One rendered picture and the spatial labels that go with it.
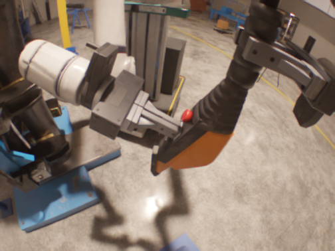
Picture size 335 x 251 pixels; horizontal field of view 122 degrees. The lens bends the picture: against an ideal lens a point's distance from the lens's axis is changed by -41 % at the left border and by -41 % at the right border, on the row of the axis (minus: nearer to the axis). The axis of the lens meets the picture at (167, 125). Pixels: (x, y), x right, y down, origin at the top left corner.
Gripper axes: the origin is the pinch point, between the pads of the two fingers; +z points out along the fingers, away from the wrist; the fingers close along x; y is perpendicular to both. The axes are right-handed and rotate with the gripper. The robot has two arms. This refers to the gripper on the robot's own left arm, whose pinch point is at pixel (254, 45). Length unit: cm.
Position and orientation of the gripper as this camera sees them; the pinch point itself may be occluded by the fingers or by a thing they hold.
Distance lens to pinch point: 22.1
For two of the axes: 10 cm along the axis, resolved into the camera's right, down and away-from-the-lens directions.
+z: -9.8, -2.1, 0.2
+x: -1.7, 7.3, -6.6
